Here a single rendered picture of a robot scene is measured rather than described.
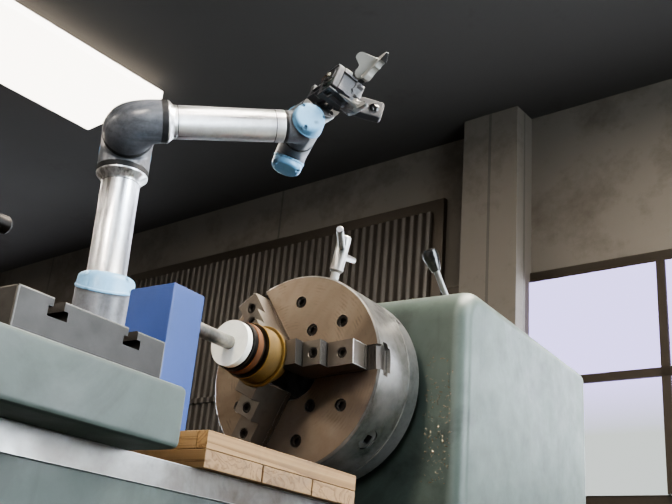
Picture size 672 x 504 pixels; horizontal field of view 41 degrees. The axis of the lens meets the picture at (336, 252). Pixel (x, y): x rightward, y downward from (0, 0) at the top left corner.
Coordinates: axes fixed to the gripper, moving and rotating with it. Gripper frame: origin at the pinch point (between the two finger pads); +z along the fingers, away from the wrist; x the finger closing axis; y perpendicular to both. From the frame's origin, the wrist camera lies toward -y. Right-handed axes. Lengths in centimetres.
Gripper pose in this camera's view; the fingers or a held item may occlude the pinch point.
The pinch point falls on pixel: (380, 79)
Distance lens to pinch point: 202.9
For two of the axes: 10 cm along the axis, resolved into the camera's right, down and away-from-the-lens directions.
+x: 3.3, -8.4, 4.4
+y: -7.7, -5.1, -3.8
